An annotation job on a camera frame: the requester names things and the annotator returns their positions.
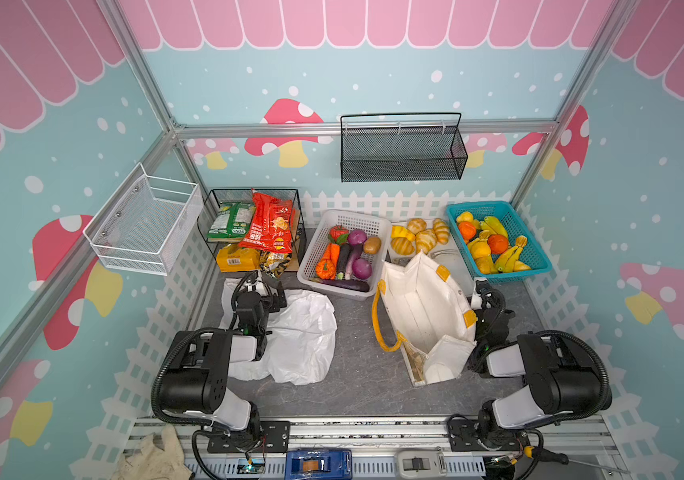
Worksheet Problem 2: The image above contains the yellow black chips bag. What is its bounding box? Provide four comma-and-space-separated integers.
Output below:
259, 251, 293, 279

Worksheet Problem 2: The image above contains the white plastic grocery bag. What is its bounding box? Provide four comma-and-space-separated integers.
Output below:
220, 279, 337, 385

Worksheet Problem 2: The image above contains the red chips bag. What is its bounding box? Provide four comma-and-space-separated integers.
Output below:
239, 191, 294, 253

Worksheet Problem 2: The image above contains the white canvas tote bag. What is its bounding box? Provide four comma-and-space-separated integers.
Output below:
371, 253, 478, 387

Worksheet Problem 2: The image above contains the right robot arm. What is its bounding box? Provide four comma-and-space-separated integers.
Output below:
447, 278, 613, 452

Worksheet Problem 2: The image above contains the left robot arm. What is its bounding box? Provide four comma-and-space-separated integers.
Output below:
151, 271, 290, 457

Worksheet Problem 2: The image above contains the yellow snack pack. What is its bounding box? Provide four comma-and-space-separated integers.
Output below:
216, 243, 260, 273

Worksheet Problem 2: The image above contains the yellow banana bunch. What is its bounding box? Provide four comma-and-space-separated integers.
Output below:
494, 235, 531, 274

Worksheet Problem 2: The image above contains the teal plastic fruit basket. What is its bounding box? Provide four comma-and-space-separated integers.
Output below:
446, 201, 552, 284

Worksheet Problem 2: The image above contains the yellow pear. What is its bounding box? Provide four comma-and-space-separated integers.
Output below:
468, 239, 492, 260

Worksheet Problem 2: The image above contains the orange pumpkin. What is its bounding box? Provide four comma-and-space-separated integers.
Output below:
316, 258, 337, 280

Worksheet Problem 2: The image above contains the green snack bag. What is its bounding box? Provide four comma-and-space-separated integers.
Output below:
206, 202, 256, 242

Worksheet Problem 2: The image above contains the red orange fruit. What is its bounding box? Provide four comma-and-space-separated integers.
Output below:
487, 234, 510, 255

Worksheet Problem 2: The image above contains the orange carrot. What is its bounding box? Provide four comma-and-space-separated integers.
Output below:
322, 243, 341, 266

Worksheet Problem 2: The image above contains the orange fruit upper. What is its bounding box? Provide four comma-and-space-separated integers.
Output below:
458, 221, 477, 243

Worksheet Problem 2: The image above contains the white plastic vegetable basket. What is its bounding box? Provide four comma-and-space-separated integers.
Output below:
297, 210, 392, 301

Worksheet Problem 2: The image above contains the purple eggplant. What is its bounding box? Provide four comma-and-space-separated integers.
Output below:
336, 243, 363, 280

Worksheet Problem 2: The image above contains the white plastic tray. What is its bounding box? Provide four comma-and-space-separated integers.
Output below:
387, 217, 475, 296

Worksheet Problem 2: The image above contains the red tomato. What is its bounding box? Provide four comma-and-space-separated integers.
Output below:
328, 225, 350, 245

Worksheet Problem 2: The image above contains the right croissant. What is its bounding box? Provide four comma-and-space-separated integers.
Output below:
432, 218, 450, 245

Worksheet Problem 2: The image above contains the large croissant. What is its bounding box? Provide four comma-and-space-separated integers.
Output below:
415, 229, 438, 254

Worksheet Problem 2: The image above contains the yellow lemon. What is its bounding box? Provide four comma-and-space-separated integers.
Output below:
456, 211, 475, 223

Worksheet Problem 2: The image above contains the magenta round vegetable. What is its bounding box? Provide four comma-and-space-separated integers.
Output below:
352, 258, 373, 280

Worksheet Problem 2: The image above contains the striped round bread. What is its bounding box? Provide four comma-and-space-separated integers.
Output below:
391, 237, 415, 256

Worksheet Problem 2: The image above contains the purple onion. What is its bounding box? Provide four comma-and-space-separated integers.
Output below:
347, 229, 368, 246

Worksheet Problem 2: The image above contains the round bread roll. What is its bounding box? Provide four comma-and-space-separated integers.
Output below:
406, 218, 428, 235

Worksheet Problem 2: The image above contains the brown potato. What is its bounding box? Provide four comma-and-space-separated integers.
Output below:
363, 236, 382, 255

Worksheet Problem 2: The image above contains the yellow corn bread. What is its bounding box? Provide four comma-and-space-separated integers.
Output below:
391, 225, 415, 242

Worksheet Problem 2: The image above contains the black screwdriver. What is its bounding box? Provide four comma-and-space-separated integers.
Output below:
525, 446, 630, 475

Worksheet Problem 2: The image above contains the blue box device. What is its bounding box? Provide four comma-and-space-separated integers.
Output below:
284, 449, 353, 480

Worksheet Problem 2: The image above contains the beige cloth rag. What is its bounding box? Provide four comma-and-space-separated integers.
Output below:
111, 424, 194, 480

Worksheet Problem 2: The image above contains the black wire wooden shelf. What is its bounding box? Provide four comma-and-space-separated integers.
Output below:
198, 188, 307, 277

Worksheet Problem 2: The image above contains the white wire wall basket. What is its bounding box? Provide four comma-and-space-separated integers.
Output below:
83, 164, 203, 276

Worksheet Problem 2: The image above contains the grey switch box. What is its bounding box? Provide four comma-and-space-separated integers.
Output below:
395, 449, 448, 480

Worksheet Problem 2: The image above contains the black wire wall basket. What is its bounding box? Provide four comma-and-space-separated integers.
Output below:
339, 112, 469, 183

